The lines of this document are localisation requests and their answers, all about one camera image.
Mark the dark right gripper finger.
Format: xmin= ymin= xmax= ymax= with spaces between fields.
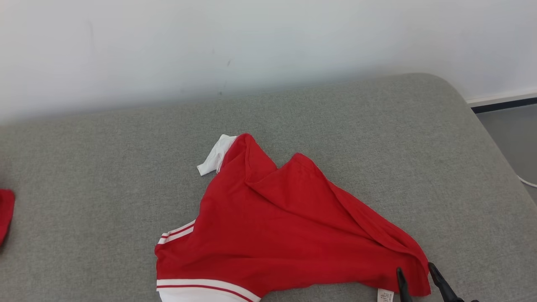
xmin=396 ymin=268 xmax=414 ymax=302
xmin=428 ymin=262 xmax=465 ymax=302

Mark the red number 23 jersey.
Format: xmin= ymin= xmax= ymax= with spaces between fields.
xmin=154 ymin=133 xmax=432 ymax=302

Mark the red shorts white band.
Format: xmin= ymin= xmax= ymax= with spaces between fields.
xmin=0 ymin=189 xmax=16 ymax=247

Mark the grey fabric sofa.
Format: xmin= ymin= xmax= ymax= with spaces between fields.
xmin=0 ymin=73 xmax=537 ymax=302

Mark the white wall baseboard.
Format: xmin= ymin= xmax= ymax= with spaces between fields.
xmin=466 ymin=91 xmax=537 ymax=106

